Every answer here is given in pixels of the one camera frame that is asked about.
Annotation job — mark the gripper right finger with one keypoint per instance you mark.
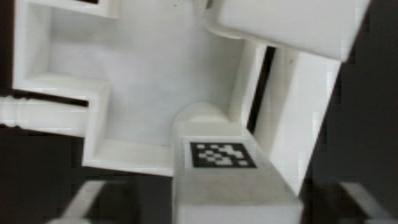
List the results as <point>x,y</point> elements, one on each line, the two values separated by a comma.
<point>378,214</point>

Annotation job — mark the white U-shaped obstacle fence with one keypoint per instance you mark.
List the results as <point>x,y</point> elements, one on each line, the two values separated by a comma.
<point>296,100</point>

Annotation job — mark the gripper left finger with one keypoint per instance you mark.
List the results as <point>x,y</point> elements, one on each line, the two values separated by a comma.
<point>95,205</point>

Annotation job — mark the white chair seat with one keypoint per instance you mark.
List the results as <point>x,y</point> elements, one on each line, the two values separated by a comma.
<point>120,61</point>

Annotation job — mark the white chair leg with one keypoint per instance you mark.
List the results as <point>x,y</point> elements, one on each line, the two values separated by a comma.
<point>230,190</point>
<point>312,25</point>

